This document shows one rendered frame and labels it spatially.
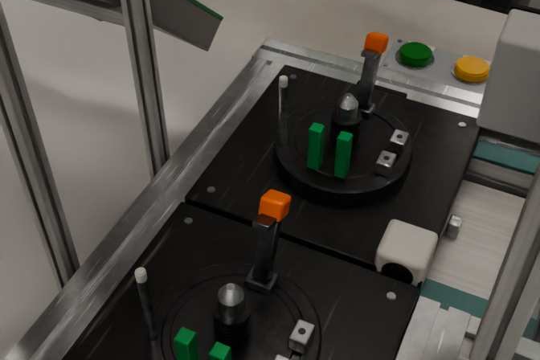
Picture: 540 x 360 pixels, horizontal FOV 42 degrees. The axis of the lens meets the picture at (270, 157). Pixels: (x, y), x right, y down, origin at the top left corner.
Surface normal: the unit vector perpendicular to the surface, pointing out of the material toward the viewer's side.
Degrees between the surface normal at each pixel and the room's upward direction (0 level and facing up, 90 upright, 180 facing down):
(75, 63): 0
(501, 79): 90
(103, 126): 0
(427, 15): 0
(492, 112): 90
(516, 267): 90
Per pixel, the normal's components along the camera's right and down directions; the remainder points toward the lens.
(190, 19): 0.82, 0.40
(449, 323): 0.00, -0.72
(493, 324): -0.43, 0.63
